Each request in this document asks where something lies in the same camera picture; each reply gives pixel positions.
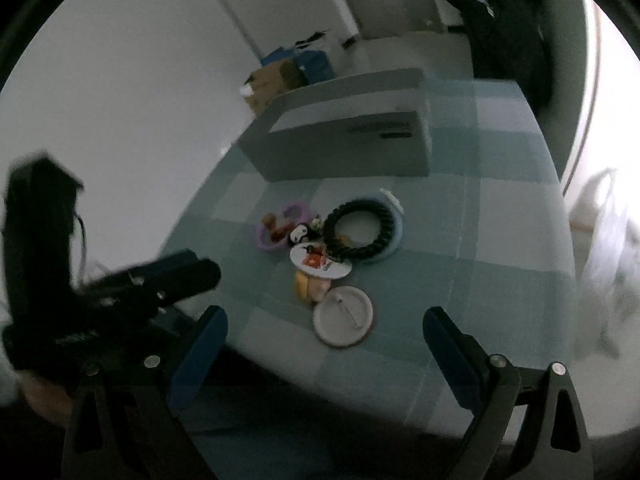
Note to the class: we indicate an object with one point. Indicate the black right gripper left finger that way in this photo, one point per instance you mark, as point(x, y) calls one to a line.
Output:
point(200, 342)

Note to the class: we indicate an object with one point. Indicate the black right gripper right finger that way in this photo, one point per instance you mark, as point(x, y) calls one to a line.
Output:
point(470, 373)

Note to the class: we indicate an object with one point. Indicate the yellow duck charm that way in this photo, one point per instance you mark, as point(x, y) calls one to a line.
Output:
point(309, 289)

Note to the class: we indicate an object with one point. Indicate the printed white round badge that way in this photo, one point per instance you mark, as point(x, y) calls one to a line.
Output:
point(312, 259)

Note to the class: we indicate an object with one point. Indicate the penguin charm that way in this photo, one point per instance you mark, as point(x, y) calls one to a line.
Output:
point(303, 233)

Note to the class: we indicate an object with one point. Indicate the person's left hand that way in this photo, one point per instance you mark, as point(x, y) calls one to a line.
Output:
point(49, 401)

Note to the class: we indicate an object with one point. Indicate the teal checkered tablecloth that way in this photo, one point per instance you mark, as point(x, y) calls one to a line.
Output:
point(484, 236)

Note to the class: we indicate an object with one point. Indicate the white plastic bag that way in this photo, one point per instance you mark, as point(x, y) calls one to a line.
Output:
point(603, 215)

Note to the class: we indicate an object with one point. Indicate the grey cardboard organizer box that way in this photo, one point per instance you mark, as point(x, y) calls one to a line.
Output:
point(367, 125)

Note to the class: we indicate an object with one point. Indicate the brown cardboard box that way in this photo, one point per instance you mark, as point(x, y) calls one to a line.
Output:
point(275, 79)

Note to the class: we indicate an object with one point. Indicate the blue storage box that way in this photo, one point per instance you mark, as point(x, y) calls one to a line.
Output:
point(315, 65)

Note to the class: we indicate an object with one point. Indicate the black left camera box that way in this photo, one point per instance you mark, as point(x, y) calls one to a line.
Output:
point(39, 222)

